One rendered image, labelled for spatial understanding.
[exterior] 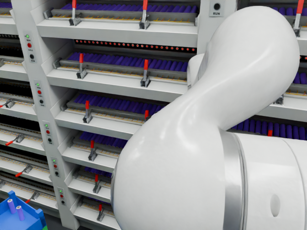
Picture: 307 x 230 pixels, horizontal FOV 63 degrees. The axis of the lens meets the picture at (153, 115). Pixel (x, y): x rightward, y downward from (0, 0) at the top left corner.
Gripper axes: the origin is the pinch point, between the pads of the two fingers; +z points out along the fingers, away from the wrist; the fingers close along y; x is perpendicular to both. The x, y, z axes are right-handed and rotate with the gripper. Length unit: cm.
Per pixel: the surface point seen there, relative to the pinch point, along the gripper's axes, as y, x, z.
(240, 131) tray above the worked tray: 23.8, -17.9, -9.8
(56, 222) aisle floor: -38, -37, 90
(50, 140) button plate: -25, 8, 52
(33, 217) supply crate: -46, -17, 42
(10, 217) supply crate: -53, -13, 47
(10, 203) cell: -50, -8, 45
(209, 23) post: 16.2, 19.2, -22.5
